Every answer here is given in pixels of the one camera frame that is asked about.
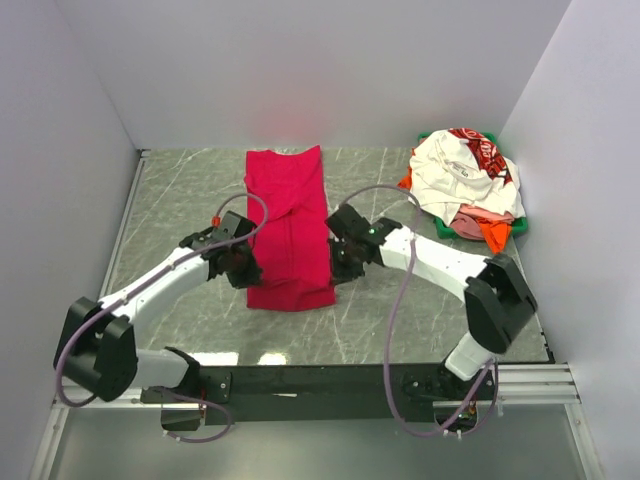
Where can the black base beam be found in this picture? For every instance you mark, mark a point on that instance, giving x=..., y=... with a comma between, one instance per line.
x=330, y=392

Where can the red white printed t shirt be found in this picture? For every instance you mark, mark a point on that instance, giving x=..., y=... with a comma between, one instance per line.
x=486, y=153

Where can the green plastic laundry basket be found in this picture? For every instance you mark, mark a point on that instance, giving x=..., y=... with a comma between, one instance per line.
x=519, y=226

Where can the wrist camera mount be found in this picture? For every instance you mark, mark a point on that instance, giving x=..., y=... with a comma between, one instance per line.
x=346, y=222
x=231, y=225

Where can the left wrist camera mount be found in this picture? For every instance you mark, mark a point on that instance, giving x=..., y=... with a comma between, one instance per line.
x=231, y=225

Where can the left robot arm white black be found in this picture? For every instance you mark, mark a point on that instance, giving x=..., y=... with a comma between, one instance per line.
x=98, y=348

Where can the pink t shirt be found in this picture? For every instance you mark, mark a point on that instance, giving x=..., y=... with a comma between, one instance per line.
x=475, y=223

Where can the aluminium rail frame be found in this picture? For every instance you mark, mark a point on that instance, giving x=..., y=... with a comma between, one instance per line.
x=494, y=385

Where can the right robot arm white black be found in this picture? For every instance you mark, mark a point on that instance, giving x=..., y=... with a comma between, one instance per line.
x=498, y=301

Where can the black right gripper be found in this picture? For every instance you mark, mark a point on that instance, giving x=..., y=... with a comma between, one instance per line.
x=339, y=273

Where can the orange t shirt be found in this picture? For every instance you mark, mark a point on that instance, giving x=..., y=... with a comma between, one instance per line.
x=477, y=204

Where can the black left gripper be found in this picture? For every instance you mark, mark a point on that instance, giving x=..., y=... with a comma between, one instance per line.
x=251, y=275

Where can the magenta red t shirt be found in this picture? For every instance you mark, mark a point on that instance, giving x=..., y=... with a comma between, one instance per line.
x=292, y=248

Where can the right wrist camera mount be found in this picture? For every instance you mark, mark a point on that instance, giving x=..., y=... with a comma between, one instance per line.
x=346, y=222

